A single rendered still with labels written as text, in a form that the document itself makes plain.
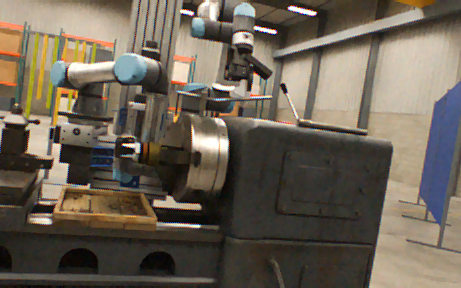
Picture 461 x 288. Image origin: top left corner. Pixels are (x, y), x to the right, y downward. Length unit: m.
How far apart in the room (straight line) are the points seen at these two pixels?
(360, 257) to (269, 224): 0.39
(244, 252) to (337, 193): 0.38
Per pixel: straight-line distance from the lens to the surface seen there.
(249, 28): 1.46
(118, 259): 1.35
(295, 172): 1.37
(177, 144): 1.45
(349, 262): 1.58
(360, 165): 1.51
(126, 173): 1.66
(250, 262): 1.39
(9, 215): 1.24
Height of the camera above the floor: 1.24
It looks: 3 degrees down
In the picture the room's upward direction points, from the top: 9 degrees clockwise
